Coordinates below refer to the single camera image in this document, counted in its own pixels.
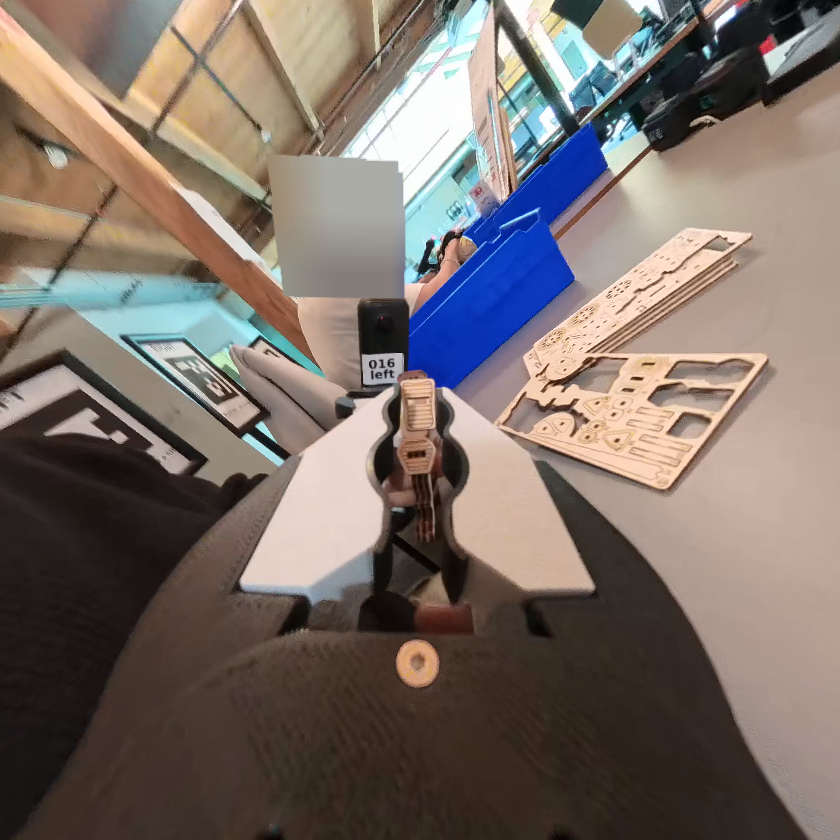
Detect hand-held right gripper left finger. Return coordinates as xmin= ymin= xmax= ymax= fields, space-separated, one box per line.
xmin=239 ymin=386 xmax=404 ymax=603

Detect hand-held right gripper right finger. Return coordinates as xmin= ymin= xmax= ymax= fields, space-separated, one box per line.
xmin=434 ymin=386 xmax=597 ymax=603

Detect small engraved wooden piece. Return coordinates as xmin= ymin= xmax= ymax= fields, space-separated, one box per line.
xmin=387 ymin=371 xmax=442 ymax=543

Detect grey desk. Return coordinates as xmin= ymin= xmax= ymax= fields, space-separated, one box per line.
xmin=453 ymin=72 xmax=840 ymax=840

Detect grey padded chair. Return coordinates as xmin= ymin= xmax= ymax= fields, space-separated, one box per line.
xmin=230 ymin=344 xmax=349 ymax=454

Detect large blue plastic bin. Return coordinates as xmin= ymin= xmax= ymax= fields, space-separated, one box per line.
xmin=407 ymin=210 xmax=576 ymax=389

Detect wooden puzzle sheet with cutouts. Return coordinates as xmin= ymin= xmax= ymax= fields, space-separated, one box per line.
xmin=495 ymin=352 xmax=769 ymax=492

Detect framed checker pattern poster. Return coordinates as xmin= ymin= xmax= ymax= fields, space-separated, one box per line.
xmin=121 ymin=335 xmax=270 ymax=437

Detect white paper notice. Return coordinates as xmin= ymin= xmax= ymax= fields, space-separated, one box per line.
xmin=169 ymin=184 xmax=271 ymax=266

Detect small blue plastic bin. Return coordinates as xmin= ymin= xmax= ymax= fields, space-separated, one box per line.
xmin=462 ymin=123 xmax=609 ymax=244

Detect cardboard sheets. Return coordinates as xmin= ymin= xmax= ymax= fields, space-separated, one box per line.
xmin=468 ymin=0 xmax=521 ymax=201

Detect stack of wooden puzzle sheets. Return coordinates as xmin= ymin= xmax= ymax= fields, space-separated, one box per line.
xmin=523 ymin=228 xmax=753 ymax=385

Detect large framed black white poster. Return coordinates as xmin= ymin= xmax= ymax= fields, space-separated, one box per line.
xmin=0 ymin=351 xmax=207 ymax=476

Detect wooden beam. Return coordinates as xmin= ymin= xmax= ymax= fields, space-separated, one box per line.
xmin=0 ymin=13 xmax=319 ymax=365

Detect black case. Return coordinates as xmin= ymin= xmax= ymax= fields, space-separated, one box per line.
xmin=642 ymin=46 xmax=770 ymax=153

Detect black metal post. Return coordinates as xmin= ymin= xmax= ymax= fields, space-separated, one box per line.
xmin=493 ymin=0 xmax=580 ymax=135

